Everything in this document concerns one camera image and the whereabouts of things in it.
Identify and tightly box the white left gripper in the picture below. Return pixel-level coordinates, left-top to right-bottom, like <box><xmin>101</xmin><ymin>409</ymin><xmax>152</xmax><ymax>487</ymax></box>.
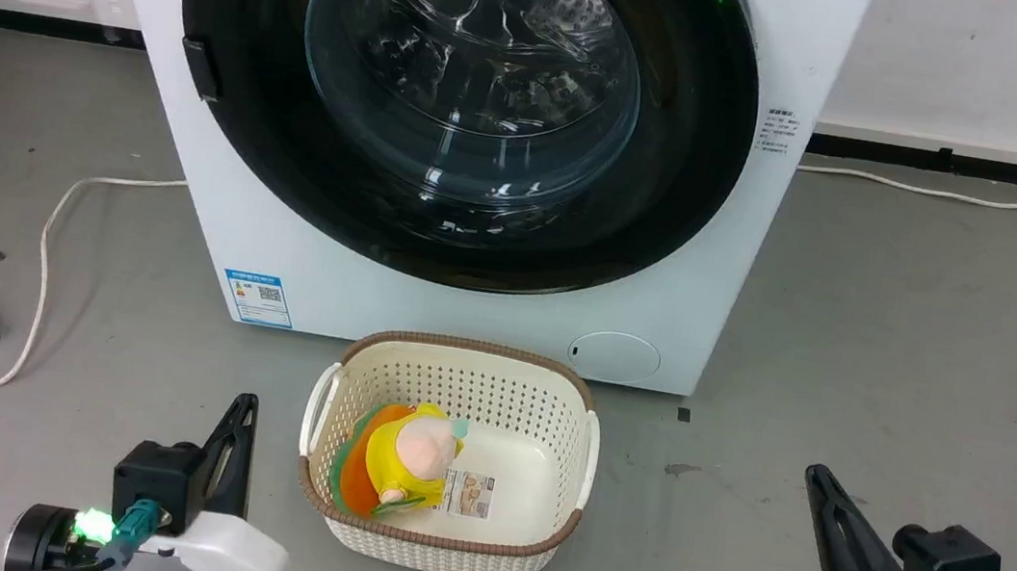
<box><xmin>107</xmin><ymin>378</ymin><xmax>309</xmax><ymax>571</ymax></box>

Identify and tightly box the white front-load washing machine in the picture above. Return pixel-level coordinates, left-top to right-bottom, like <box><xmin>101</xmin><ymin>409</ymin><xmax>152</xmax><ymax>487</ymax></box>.
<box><xmin>46</xmin><ymin>0</ymin><xmax>877</xmax><ymax>414</ymax></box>

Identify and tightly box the round black glass washer door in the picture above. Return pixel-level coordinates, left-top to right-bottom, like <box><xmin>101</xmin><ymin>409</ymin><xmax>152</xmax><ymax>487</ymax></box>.
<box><xmin>150</xmin><ymin>0</ymin><xmax>773</xmax><ymax>323</ymax></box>

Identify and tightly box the blue energy label sticker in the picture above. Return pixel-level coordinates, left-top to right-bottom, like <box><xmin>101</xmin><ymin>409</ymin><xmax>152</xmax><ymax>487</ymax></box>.
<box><xmin>218</xmin><ymin>268</ymin><xmax>300</xmax><ymax>331</ymax></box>

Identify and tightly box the yellow plush doll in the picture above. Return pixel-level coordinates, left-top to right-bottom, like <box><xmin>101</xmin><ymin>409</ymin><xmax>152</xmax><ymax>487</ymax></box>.
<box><xmin>326</xmin><ymin>391</ymin><xmax>473</xmax><ymax>530</ymax></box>

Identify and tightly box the paper label in basket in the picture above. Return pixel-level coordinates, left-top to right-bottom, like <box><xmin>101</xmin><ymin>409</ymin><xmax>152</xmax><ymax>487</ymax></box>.
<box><xmin>439</xmin><ymin>468</ymin><xmax>498</xmax><ymax>522</ymax></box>

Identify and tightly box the round white filter cover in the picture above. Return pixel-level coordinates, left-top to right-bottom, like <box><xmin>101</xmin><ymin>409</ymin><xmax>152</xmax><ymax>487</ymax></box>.
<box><xmin>564</xmin><ymin>326</ymin><xmax>665</xmax><ymax>389</ymax></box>

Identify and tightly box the cream perforated laundry basket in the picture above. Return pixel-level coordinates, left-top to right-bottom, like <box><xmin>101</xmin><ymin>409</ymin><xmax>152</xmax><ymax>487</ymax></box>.
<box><xmin>285</xmin><ymin>319</ymin><xmax>611</xmax><ymax>571</ymax></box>

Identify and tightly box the white text sticker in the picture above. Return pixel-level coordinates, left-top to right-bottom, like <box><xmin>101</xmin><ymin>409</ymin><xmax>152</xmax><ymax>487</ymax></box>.
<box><xmin>755</xmin><ymin>106</ymin><xmax>801</xmax><ymax>159</ymax></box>

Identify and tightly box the teal left cable connector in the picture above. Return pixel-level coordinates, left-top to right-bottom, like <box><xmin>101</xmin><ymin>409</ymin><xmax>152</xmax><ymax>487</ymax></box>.
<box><xmin>95</xmin><ymin>493</ymin><xmax>165</xmax><ymax>571</ymax></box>

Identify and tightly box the white power cable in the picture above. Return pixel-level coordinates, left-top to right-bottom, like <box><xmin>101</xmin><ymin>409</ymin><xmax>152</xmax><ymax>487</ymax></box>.
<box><xmin>0</xmin><ymin>156</ymin><xmax>191</xmax><ymax>415</ymax></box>

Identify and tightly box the white floor cable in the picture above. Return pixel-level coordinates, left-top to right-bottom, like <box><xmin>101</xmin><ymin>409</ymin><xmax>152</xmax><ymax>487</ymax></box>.
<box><xmin>795</xmin><ymin>143</ymin><xmax>1017</xmax><ymax>211</ymax></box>

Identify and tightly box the black metal bracket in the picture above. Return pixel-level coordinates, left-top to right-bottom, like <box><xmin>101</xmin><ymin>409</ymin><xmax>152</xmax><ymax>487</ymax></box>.
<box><xmin>175</xmin><ymin>36</ymin><xmax>230</xmax><ymax>105</ymax></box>

